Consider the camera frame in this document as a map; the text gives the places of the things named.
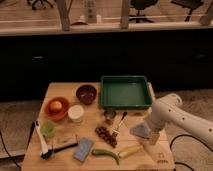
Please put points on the orange bowl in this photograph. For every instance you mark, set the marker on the orange bowl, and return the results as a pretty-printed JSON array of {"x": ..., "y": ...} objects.
[{"x": 56, "y": 116}]

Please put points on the wooden block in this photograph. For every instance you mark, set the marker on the wooden block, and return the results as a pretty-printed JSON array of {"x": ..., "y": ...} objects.
[{"x": 64, "y": 141}]

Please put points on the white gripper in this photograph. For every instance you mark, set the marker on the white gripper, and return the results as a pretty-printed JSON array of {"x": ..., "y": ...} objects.
[{"x": 156, "y": 123}]

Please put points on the metal spoon black handle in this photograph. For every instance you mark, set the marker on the metal spoon black handle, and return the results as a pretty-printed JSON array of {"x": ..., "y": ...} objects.
[{"x": 116, "y": 130}]

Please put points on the green plastic cup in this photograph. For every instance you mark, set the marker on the green plastic cup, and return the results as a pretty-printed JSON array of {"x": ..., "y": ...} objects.
[{"x": 48, "y": 129}]

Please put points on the white cup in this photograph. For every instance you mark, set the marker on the white cup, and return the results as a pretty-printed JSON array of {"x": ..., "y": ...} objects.
[{"x": 76, "y": 113}]

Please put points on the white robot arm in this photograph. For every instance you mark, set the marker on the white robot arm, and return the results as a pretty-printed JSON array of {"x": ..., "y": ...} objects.
[{"x": 168, "y": 109}]

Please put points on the black handled knife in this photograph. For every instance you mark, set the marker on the black handled knife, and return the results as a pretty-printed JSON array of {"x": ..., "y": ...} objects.
[{"x": 50, "y": 150}]

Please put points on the green plastic tray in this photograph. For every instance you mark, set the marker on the green plastic tray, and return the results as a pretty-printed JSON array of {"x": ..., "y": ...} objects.
[{"x": 125, "y": 92}]

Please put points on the blue sponge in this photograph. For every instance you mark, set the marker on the blue sponge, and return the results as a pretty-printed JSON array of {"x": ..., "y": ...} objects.
[{"x": 83, "y": 149}]

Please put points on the brown grape bunch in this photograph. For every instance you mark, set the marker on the brown grape bunch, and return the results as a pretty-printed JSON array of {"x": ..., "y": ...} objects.
[{"x": 104, "y": 134}]

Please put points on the egg in orange bowl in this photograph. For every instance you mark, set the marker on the egg in orange bowl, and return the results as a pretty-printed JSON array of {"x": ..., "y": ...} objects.
[{"x": 55, "y": 106}]

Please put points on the blue-grey towel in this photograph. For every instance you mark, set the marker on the blue-grey towel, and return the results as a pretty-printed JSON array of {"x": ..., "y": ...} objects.
[{"x": 141, "y": 130}]

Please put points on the white handled brush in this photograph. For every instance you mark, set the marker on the white handled brush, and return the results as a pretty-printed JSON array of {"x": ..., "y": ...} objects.
[{"x": 44, "y": 147}]

